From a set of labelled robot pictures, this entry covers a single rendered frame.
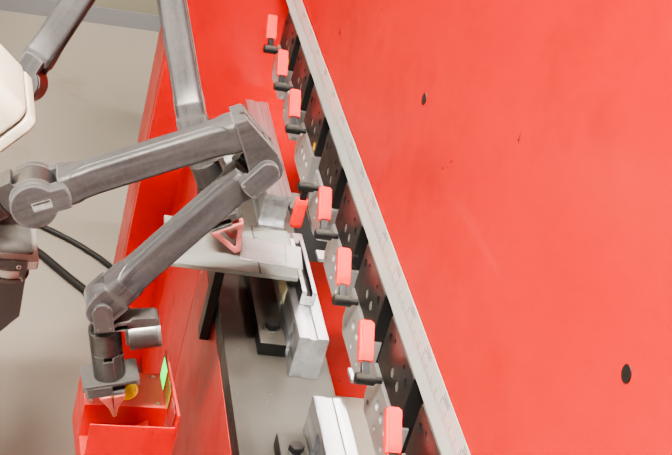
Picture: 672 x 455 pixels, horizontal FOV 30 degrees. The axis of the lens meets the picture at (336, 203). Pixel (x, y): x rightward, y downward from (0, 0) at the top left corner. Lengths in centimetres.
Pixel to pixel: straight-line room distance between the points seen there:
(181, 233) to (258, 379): 40
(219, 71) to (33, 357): 107
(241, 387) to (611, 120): 127
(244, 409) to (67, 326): 169
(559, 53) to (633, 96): 19
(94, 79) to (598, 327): 447
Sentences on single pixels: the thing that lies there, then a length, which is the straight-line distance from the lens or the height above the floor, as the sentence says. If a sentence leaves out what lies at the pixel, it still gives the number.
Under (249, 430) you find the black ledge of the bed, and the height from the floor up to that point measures 88.
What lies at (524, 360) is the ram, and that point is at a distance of 140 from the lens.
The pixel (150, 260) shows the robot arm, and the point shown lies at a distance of 218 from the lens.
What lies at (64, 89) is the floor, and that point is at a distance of 543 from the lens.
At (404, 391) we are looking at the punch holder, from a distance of 175.
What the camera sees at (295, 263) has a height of 100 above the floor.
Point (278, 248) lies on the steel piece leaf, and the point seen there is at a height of 100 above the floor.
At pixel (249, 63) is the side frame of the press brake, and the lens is 331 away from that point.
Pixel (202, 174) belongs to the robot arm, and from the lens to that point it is 243.
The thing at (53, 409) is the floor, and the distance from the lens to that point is 364.
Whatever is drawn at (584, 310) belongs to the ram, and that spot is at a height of 169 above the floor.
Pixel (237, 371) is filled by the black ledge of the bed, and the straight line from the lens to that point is 243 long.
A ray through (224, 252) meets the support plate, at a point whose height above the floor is 100.
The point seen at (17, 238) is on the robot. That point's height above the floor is 104.
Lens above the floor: 230
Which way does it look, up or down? 27 degrees down
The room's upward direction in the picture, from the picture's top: 16 degrees clockwise
